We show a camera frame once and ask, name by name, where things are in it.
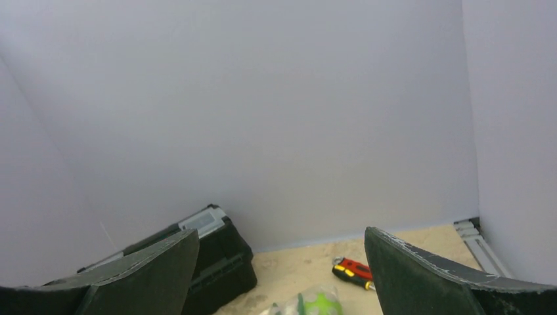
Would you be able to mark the clear zip top bag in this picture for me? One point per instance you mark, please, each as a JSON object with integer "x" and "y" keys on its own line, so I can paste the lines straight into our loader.
{"x": 292, "y": 306}

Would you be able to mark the toy green apple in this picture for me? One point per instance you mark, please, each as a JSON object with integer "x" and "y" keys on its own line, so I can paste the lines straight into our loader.
{"x": 320, "y": 303}

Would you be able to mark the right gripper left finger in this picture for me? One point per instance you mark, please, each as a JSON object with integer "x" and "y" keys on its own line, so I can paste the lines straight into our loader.
{"x": 153, "y": 280}

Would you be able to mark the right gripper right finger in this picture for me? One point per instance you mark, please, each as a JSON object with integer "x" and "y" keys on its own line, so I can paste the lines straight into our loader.
{"x": 411, "y": 280}

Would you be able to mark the aluminium rail right side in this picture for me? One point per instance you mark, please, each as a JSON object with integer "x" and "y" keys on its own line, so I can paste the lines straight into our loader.
{"x": 470, "y": 232}

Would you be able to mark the black toolbox red handle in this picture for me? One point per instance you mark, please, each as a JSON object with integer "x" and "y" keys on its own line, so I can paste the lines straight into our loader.
{"x": 223, "y": 268}

